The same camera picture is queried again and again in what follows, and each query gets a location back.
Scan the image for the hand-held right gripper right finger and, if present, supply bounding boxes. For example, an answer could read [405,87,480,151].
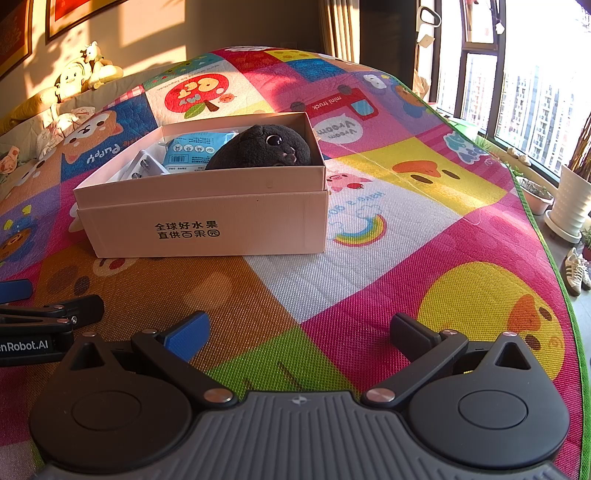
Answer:
[361,312,532,409]

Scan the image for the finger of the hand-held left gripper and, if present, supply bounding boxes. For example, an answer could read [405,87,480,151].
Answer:
[0,279,33,304]
[0,294,105,329]

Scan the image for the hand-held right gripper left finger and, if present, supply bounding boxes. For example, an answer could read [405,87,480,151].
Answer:
[65,311,236,409]

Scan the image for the white cardboard box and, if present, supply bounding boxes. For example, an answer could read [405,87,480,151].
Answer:
[73,111,332,259]

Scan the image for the blue snack packet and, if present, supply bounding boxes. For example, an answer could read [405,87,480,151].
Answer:
[161,131,238,171]

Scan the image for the black plush toy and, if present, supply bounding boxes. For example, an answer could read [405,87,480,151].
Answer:
[204,124,311,171]

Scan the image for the colourful cartoon play mat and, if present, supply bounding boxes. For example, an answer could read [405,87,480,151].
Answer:
[0,46,585,480]

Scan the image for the small pink patterned cloth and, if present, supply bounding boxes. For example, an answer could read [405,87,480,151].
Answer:
[0,145,21,175]

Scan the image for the beige sofa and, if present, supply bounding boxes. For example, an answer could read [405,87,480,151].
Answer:
[0,62,185,204]

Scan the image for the clear plastic packet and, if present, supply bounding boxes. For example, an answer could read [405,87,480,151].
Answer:
[121,149,171,183]

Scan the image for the crumpled white patterned cloth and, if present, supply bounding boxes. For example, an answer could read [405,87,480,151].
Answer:
[36,106,98,160]

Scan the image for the yellow pillow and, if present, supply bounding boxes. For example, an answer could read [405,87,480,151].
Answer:
[0,88,61,134]

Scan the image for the rectangular terracotta planter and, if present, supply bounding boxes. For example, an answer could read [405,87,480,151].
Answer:
[517,178,554,215]

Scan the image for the white plant pot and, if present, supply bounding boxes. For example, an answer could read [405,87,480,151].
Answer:
[545,164,591,243]

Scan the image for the white and yellow plush toy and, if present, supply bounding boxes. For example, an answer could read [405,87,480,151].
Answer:
[54,60,93,102]

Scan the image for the beige bear plush toy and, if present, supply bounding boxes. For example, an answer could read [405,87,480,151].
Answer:
[81,41,124,90]

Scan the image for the dry twig plant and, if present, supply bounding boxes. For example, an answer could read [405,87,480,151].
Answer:
[567,111,591,178]

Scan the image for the dark red framed picture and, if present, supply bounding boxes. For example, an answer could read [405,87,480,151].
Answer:
[0,0,34,79]

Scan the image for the large window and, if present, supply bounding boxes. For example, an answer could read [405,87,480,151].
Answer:
[434,0,591,185]

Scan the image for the red framed picture gold character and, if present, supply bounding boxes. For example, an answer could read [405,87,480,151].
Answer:
[45,0,130,44]

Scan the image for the striped window curtain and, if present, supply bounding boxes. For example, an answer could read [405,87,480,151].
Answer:
[318,0,439,90]

